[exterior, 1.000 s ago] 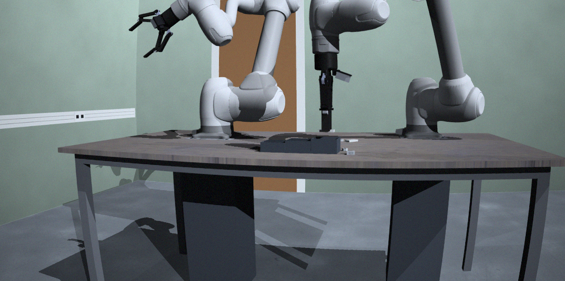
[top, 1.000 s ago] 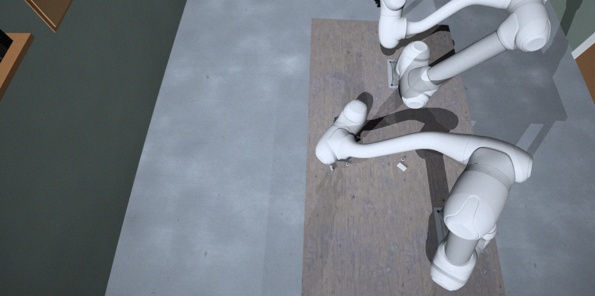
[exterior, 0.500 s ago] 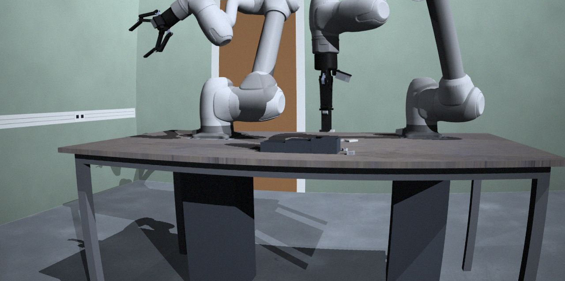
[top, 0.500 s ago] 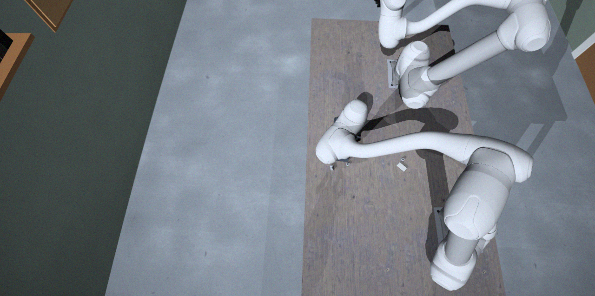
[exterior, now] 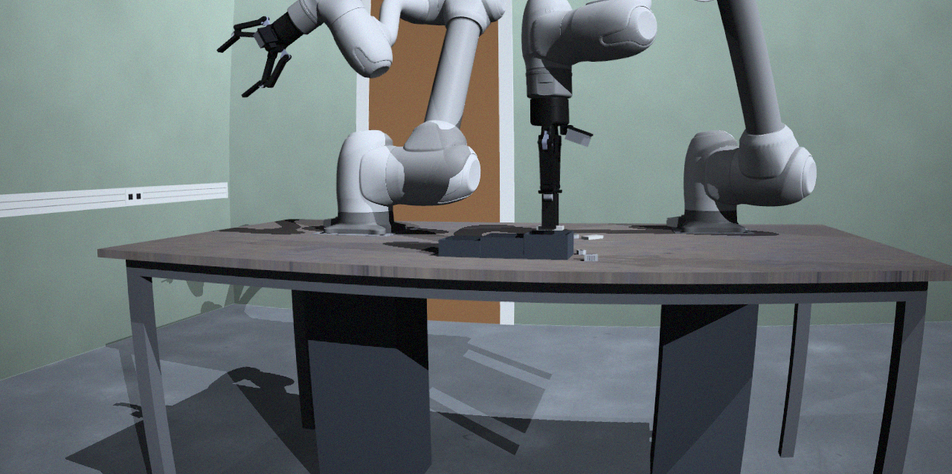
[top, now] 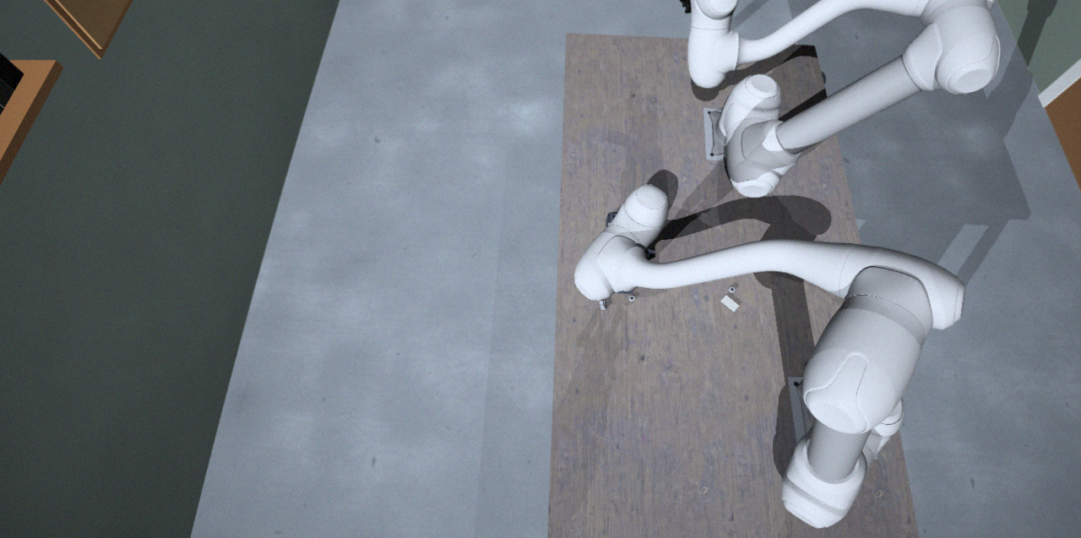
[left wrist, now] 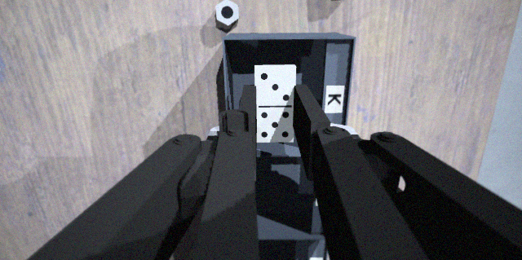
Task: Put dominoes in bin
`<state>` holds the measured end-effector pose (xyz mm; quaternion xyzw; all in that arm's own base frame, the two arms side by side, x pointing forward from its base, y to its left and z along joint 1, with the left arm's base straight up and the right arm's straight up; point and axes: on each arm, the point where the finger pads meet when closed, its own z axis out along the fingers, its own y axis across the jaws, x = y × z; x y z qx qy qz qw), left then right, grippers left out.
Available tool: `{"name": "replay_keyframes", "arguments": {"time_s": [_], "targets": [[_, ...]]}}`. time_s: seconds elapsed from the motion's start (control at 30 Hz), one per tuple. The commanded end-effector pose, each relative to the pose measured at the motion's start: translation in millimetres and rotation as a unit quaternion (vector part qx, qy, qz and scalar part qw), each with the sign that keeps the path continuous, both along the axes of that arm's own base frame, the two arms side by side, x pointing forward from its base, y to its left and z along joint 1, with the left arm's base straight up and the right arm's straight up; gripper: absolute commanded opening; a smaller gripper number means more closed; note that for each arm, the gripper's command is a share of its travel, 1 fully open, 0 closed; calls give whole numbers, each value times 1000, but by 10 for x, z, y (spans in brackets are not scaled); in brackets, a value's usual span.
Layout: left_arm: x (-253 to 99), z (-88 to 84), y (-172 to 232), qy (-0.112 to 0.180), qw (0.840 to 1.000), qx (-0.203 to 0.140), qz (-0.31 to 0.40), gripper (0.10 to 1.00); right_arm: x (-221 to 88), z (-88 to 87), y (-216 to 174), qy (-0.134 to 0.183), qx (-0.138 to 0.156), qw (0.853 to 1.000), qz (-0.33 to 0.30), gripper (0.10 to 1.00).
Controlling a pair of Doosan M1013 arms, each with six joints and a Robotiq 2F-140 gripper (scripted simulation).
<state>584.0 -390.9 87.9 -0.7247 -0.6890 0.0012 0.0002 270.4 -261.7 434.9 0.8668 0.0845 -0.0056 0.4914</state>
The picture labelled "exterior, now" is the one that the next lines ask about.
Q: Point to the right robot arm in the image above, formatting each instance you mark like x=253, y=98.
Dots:
x=432, y=168

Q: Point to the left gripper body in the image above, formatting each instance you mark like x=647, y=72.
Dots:
x=549, y=113

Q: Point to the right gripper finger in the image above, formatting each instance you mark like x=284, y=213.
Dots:
x=269, y=79
x=237, y=34

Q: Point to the dark grey three-compartment bin rack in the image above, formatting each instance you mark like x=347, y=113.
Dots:
x=542, y=245

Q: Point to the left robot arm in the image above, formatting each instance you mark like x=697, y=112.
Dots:
x=767, y=169

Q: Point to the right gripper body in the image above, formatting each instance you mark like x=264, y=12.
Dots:
x=286, y=32

